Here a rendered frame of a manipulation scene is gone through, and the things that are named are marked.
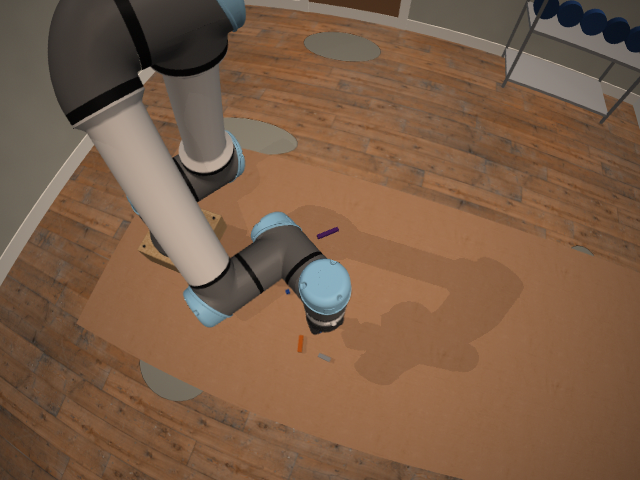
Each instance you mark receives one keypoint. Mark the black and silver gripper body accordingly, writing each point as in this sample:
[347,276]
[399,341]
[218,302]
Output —
[323,326]

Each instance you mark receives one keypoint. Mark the dark purple rod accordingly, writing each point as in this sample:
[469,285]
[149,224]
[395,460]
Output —
[328,232]

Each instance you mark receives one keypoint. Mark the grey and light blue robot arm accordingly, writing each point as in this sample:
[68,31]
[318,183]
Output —
[90,55]

